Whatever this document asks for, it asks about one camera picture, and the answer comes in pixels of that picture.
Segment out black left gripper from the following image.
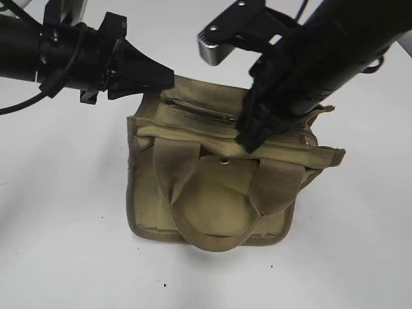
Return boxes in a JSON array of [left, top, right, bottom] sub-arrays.
[[37, 12, 174, 104]]

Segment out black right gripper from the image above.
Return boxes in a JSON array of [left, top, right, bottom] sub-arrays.
[[235, 49, 309, 153]]

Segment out yellow canvas bag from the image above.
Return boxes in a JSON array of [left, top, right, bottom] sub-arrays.
[[126, 76, 346, 252]]

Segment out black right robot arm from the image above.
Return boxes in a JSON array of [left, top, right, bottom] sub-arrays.
[[236, 1, 411, 153]]

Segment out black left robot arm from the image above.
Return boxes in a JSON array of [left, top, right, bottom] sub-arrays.
[[1, 12, 174, 104]]

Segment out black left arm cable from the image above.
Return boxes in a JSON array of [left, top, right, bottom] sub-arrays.
[[0, 22, 88, 116]]

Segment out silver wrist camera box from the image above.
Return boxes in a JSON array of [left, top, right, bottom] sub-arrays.
[[197, 1, 299, 66]]

